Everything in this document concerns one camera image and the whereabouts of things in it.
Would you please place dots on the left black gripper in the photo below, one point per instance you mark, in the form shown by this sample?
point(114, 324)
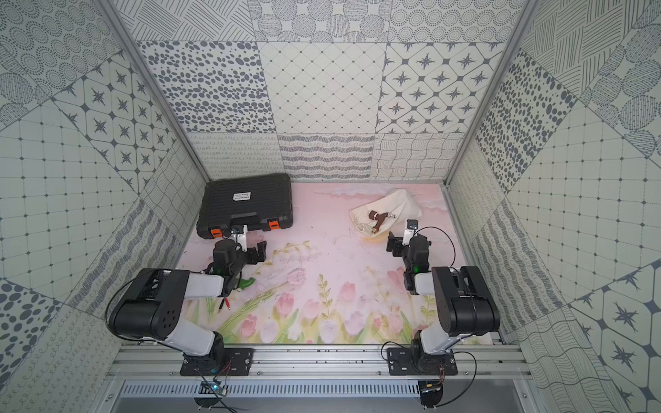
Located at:
point(252, 251)

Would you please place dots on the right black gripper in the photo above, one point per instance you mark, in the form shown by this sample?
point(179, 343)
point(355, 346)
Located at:
point(397, 243)

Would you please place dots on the cream cloth soil bag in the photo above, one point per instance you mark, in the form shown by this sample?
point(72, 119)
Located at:
point(399, 202)

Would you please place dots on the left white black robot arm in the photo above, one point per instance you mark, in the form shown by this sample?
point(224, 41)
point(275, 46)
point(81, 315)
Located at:
point(149, 309)

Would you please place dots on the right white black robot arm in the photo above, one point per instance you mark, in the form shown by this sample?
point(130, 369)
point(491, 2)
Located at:
point(465, 308)

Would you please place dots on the black plastic tool case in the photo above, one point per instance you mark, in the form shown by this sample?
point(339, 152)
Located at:
point(262, 203)

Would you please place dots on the small green circuit board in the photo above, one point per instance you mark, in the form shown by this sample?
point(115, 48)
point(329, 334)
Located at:
point(214, 388)

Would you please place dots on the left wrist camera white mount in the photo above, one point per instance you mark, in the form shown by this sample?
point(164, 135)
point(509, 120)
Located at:
point(239, 232)

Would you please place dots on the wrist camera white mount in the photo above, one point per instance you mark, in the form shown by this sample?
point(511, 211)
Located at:
point(239, 232)
point(410, 229)

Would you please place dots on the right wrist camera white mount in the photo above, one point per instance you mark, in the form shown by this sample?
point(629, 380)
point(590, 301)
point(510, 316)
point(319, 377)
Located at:
point(410, 229)

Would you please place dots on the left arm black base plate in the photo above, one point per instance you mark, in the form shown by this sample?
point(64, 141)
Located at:
point(219, 362)

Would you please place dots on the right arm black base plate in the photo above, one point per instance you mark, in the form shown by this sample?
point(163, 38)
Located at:
point(407, 362)

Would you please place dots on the black round controller under rail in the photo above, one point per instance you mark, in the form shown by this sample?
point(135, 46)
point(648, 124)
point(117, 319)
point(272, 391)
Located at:
point(430, 393)

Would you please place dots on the aluminium mounting rail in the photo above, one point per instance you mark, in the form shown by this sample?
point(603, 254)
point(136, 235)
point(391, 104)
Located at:
point(324, 362)

